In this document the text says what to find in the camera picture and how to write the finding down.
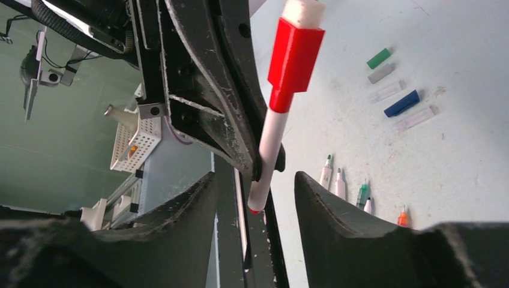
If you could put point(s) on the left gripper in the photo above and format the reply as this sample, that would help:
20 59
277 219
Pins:
198 66

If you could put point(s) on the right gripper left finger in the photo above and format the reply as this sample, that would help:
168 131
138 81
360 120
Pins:
166 247

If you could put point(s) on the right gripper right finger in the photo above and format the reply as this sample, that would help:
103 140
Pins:
344 246

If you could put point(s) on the orange red gel pen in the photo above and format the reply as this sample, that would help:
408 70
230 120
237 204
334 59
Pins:
403 218

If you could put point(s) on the clear red pen cap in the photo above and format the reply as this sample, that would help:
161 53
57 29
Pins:
416 118

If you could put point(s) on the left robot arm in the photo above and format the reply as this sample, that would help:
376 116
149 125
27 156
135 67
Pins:
93 26

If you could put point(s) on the white perforated basket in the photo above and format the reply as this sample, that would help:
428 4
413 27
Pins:
132 148

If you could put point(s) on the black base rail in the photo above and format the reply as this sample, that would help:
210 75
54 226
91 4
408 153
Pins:
246 248

